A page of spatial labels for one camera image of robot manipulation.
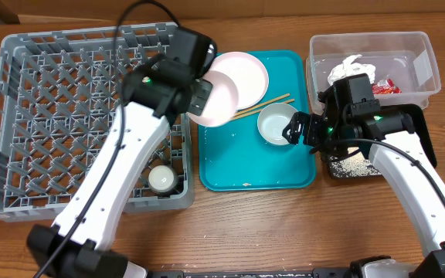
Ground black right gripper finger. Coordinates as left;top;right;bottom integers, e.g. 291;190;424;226
282;129;302;145
284;112;302;132

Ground grey bowl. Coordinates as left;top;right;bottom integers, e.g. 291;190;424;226
257;103;297;146

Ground pink shallow bowl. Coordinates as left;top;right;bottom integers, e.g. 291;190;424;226
187;70;239;127

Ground white paper napkin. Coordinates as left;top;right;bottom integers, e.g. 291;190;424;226
327;54;376;85

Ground red strawberry cake wrapper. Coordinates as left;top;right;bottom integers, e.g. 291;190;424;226
372;79;402;95

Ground white cup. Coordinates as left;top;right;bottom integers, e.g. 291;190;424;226
148;165;178;195

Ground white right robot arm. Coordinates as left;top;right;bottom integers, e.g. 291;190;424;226
282;73;445;277

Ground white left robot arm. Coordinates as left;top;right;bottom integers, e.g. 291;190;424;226
26;26;217;277

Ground clear plastic waste bin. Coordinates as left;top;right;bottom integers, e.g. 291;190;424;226
306;32;441;114

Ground wooden chopstick lower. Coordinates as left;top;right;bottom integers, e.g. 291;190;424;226
229;98;296;121

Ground wooden chopstick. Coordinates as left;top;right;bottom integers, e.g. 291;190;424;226
234;93;290;117
229;98;296;121

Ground wooden chopstick upper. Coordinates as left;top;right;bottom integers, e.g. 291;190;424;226
234;93;290;117

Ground large white plate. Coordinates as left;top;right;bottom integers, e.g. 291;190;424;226
210;52;270;110

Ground black tray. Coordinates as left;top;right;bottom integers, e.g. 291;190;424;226
326;104;437;179

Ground teal plastic tray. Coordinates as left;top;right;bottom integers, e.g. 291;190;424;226
198;50;317;192

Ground spilled white rice grains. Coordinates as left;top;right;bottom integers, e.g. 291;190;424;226
328;153;380;178

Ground grey dish rack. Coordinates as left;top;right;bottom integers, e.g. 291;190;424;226
0;22;176;222

